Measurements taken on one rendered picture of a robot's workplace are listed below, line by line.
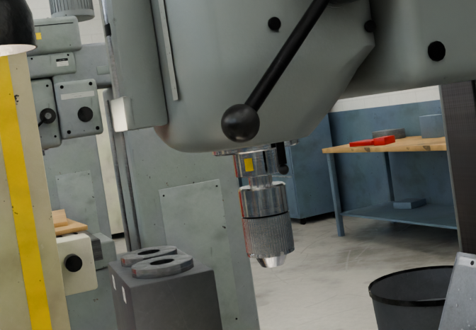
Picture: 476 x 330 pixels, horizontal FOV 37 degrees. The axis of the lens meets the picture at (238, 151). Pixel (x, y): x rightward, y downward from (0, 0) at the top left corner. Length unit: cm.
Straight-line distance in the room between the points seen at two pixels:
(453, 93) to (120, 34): 52
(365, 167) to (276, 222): 726
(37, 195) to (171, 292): 142
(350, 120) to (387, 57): 738
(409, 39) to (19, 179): 184
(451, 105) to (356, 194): 718
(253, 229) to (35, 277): 176
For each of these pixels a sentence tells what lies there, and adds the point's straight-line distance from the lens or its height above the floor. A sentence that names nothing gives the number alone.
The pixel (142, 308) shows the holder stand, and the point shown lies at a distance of 99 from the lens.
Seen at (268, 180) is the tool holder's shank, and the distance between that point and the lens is 68.
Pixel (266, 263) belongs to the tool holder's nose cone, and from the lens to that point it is 69.
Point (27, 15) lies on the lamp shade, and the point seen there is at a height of 144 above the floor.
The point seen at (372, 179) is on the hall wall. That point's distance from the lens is 787.
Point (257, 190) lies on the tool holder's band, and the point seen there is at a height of 127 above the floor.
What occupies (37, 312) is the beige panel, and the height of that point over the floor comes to 81.
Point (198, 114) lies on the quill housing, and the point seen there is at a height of 135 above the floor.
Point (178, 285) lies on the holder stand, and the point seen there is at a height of 112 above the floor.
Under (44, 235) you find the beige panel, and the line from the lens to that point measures 238.
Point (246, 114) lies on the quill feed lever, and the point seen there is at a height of 134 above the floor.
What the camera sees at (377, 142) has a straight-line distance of 646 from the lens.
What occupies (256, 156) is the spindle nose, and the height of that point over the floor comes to 130.
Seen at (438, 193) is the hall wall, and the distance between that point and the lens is 707.
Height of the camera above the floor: 134
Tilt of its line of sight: 3 degrees down
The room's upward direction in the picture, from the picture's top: 8 degrees counter-clockwise
